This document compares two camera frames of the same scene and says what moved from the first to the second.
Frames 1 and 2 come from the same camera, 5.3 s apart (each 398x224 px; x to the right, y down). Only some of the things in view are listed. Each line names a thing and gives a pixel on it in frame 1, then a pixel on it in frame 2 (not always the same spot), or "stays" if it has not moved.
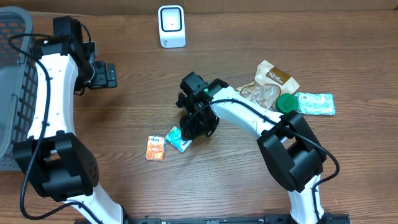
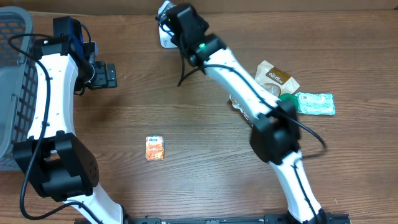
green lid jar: (286, 102) stays
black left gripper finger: (111, 75) stays
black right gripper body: (199, 124) to (176, 40)
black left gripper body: (99, 75) stays
